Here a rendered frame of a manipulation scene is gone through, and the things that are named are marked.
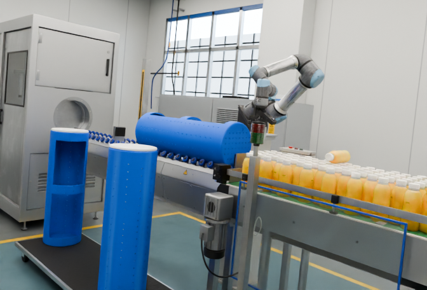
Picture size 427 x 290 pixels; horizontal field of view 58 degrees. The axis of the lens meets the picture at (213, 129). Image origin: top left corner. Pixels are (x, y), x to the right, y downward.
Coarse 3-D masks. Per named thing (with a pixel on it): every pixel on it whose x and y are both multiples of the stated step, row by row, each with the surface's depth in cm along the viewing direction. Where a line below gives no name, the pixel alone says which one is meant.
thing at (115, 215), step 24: (120, 168) 215; (144, 168) 218; (120, 192) 216; (144, 192) 220; (120, 216) 216; (144, 216) 222; (120, 240) 217; (144, 240) 224; (120, 264) 218; (144, 264) 226; (120, 288) 218; (144, 288) 230
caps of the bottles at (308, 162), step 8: (280, 160) 196; (288, 160) 190; (296, 160) 195; (304, 160) 200; (312, 160) 200; (320, 160) 203; (320, 168) 180; (328, 168) 174; (336, 168) 179; (344, 168) 183; (352, 168) 188; (368, 168) 189; (352, 176) 166; (368, 176) 165; (376, 176) 164; (384, 176) 174; (392, 176) 168; (400, 176) 172; (408, 176) 177; (424, 176) 177; (400, 184) 156; (416, 184) 149; (424, 184) 154
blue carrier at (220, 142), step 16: (144, 128) 275; (160, 128) 263; (176, 128) 252; (192, 128) 243; (208, 128) 234; (224, 128) 226; (240, 128) 234; (144, 144) 281; (160, 144) 265; (176, 144) 251; (192, 144) 240; (208, 144) 230; (224, 144) 224; (240, 144) 235; (208, 160) 237; (224, 160) 226
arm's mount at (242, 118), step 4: (240, 108) 289; (240, 112) 289; (240, 116) 290; (244, 116) 287; (240, 120) 290; (244, 120) 287; (248, 120) 285; (244, 124) 287; (248, 124) 285; (248, 128) 287
